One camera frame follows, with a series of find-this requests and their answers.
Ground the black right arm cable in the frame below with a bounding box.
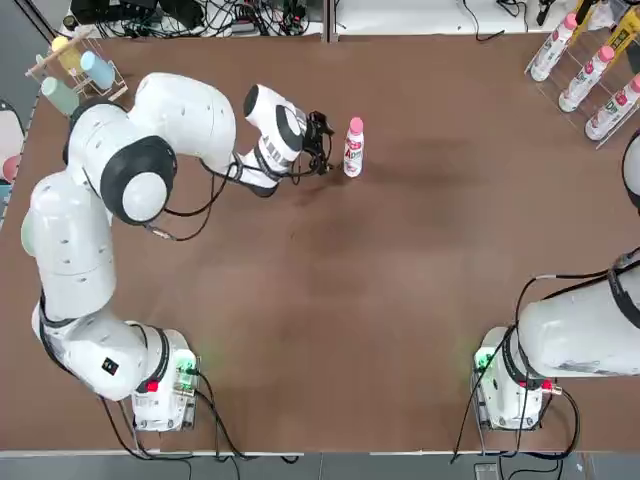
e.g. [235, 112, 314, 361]
[517, 254, 640, 331]

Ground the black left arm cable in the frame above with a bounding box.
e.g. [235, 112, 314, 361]
[37, 149, 331, 461]

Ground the white bottle with pink cap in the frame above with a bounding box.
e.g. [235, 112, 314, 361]
[529, 13, 581, 83]
[558, 45, 617, 114]
[584, 73, 640, 142]

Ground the clear acrylic bottle shelf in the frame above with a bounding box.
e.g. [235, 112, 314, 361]
[523, 9, 640, 151]

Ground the yellow drink bottle orange cap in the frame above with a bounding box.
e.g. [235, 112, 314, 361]
[605, 10, 640, 52]
[573, 0, 604, 32]

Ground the white drink bottle red label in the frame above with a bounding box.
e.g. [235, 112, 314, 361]
[342, 117, 365, 179]

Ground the black cable tangle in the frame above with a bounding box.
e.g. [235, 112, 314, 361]
[159, 0, 324, 39]

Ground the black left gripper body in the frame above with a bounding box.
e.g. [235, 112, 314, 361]
[301, 111, 325, 154]

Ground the white side table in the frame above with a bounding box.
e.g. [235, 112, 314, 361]
[335, 0, 539, 36]

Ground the grey power strip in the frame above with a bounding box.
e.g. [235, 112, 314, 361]
[230, 17, 274, 37]

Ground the yellow cup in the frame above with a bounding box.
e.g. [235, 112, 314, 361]
[51, 35, 84, 74]

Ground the black right base cable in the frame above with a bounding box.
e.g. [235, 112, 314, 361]
[452, 367, 581, 464]

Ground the black base cable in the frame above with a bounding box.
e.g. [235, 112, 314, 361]
[187, 368, 304, 464]
[452, 367, 581, 464]

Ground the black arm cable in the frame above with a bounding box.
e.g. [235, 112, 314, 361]
[37, 149, 331, 461]
[517, 254, 640, 331]

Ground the black electronics box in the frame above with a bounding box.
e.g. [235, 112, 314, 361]
[69, 0, 162, 25]

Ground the pale green plate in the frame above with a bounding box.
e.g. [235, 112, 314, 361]
[19, 209, 34, 257]

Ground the black adapter cable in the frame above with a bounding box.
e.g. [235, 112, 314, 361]
[460, 0, 507, 43]

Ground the green cup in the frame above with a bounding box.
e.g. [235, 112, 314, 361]
[40, 75, 81, 116]

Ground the blue cup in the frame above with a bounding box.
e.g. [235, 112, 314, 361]
[79, 50, 117, 92]

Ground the black left base cable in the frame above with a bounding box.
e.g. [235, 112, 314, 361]
[187, 368, 304, 464]

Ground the aluminium profile post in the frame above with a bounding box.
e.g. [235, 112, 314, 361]
[322, 0, 340, 45]

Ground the pink cup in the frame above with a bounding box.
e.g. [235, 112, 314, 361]
[1, 154, 23, 183]

